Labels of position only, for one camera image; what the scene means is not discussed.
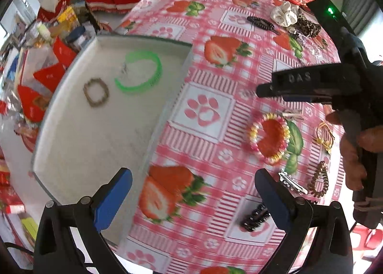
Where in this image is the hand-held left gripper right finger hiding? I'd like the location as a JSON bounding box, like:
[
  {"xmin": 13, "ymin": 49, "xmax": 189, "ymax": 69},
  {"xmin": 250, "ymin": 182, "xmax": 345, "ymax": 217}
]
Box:
[{"xmin": 254, "ymin": 168, "xmax": 354, "ymax": 274}]

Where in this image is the dark picture box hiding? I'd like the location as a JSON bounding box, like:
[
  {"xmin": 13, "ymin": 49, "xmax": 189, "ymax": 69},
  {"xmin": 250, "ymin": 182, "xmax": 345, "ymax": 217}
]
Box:
[{"xmin": 70, "ymin": 0, "xmax": 99, "ymax": 31}]

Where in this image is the green plastic bracelet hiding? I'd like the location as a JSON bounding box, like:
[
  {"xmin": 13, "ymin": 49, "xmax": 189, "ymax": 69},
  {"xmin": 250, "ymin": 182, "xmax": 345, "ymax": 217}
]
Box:
[{"xmin": 114, "ymin": 50, "xmax": 163, "ymax": 94}]

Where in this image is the black beaded hair clip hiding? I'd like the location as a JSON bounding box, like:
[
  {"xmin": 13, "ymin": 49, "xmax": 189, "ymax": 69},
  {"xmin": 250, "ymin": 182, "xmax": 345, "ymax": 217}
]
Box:
[{"xmin": 240, "ymin": 204, "xmax": 269, "ymax": 232}]

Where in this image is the red plastic stool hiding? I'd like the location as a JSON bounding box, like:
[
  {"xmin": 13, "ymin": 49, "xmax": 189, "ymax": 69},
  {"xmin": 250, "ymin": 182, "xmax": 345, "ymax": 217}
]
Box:
[{"xmin": 349, "ymin": 226, "xmax": 383, "ymax": 252}]

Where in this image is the person's right hand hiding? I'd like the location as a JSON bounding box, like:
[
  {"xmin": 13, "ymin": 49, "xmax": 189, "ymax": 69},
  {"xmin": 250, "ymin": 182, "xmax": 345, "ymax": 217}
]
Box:
[{"xmin": 326, "ymin": 111, "xmax": 383, "ymax": 191}]

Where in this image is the blue lid jar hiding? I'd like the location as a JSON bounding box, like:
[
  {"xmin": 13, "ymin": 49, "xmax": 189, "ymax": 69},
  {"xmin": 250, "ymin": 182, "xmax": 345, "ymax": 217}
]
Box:
[{"xmin": 65, "ymin": 25, "xmax": 90, "ymax": 53}]

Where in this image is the brown spiral hair tie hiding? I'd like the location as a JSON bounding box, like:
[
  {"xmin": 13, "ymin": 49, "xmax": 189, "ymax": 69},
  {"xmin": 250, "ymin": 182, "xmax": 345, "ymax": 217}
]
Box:
[{"xmin": 308, "ymin": 160, "xmax": 330, "ymax": 198}]

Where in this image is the clear bead bracelet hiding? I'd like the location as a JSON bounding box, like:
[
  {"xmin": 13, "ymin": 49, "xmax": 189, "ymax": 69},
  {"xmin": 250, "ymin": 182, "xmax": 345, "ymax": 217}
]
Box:
[{"xmin": 296, "ymin": 35, "xmax": 328, "ymax": 61}]

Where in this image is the silver star hair clip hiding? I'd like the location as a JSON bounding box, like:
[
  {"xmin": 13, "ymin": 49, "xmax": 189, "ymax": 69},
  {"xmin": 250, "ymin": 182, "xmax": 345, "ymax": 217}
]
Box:
[{"xmin": 278, "ymin": 169, "xmax": 308, "ymax": 194}]

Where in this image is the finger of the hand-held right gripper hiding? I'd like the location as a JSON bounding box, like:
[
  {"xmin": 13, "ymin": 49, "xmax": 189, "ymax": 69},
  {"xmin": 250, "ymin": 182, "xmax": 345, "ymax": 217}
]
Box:
[{"xmin": 256, "ymin": 63, "xmax": 364, "ymax": 105}]

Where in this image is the leopard print scrunchie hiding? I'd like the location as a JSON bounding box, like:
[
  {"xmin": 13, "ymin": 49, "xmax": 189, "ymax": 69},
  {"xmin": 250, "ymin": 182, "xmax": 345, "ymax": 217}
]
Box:
[{"xmin": 295, "ymin": 9, "xmax": 321, "ymax": 38}]

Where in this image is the white scrunchie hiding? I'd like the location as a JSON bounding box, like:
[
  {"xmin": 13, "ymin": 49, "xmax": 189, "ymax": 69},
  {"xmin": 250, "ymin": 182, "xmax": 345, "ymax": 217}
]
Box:
[{"xmin": 270, "ymin": 1, "xmax": 300, "ymax": 27}]

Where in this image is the red box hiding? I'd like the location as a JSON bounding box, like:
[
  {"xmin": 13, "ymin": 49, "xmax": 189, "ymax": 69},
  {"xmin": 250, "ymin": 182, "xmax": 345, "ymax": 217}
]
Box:
[{"xmin": 0, "ymin": 184, "xmax": 26, "ymax": 213}]

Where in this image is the red round mat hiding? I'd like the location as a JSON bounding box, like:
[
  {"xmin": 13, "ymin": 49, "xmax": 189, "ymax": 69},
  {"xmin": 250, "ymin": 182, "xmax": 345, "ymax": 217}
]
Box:
[{"xmin": 13, "ymin": 123, "xmax": 41, "ymax": 153}]

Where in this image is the white green bottle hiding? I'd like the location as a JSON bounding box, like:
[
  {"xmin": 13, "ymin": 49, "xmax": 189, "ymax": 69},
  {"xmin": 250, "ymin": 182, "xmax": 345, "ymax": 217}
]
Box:
[{"xmin": 35, "ymin": 21, "xmax": 52, "ymax": 40}]

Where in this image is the clear earring packet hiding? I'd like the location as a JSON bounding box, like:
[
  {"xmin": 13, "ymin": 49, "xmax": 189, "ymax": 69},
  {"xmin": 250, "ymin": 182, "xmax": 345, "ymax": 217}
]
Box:
[{"xmin": 119, "ymin": 61, "xmax": 134, "ymax": 77}]

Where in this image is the red snack bag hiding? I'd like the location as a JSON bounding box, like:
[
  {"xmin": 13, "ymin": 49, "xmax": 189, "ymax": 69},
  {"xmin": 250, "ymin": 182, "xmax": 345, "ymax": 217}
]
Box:
[{"xmin": 16, "ymin": 84, "xmax": 51, "ymax": 123}]

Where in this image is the yellow flower hair tie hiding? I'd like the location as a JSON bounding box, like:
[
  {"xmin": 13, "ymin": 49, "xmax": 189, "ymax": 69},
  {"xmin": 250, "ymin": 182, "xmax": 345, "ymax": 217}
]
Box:
[{"xmin": 313, "ymin": 122, "xmax": 336, "ymax": 153}]

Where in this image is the brown braided hair tie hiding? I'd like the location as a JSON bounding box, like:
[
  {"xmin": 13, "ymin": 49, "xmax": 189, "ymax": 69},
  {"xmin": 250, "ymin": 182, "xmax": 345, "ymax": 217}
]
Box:
[{"xmin": 83, "ymin": 78, "xmax": 110, "ymax": 109}]

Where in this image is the white jewellery box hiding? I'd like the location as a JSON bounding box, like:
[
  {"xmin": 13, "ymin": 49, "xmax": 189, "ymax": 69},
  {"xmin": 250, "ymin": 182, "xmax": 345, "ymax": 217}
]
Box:
[{"xmin": 30, "ymin": 34, "xmax": 193, "ymax": 247}]

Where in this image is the beige hair clip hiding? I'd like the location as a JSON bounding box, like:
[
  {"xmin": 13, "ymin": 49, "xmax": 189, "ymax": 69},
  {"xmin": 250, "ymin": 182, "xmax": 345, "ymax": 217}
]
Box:
[{"xmin": 277, "ymin": 110, "xmax": 304, "ymax": 121}]

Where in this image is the black spiral hair tie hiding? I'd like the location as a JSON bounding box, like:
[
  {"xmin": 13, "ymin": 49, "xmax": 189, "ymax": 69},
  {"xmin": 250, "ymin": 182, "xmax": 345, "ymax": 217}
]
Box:
[{"xmin": 247, "ymin": 16, "xmax": 281, "ymax": 35}]

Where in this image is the yellow green box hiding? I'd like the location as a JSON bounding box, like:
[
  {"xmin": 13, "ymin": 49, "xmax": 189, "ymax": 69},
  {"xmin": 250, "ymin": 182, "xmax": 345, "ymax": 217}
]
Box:
[{"xmin": 19, "ymin": 216, "xmax": 39, "ymax": 246}]

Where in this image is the pink yellow spiral bracelet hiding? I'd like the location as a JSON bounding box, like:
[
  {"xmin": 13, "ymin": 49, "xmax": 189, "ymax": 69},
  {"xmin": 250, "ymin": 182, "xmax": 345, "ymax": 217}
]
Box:
[{"xmin": 248, "ymin": 113, "xmax": 291, "ymax": 164}]

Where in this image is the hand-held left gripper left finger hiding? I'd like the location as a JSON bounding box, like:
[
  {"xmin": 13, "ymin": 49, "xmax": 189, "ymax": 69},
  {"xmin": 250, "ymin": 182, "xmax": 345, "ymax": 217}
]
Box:
[{"xmin": 33, "ymin": 167, "xmax": 133, "ymax": 274}]

